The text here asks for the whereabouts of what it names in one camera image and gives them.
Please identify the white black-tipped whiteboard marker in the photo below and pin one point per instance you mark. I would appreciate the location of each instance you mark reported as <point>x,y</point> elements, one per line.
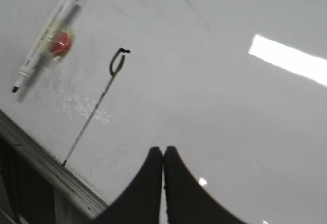
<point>60,16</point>

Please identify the white whiteboard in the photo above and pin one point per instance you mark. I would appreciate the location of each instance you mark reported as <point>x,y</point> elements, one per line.
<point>237,86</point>

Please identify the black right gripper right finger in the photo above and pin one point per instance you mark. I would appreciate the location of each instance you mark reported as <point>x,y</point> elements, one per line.
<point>187,201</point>

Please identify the aluminium whiteboard frame rail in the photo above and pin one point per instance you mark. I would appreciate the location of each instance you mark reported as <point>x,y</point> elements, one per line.
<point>51,169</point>

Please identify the red round magnet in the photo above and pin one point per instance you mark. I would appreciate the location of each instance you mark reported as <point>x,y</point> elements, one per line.
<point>61,43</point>

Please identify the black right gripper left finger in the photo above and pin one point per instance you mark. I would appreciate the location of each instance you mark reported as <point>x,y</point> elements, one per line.
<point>140,201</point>

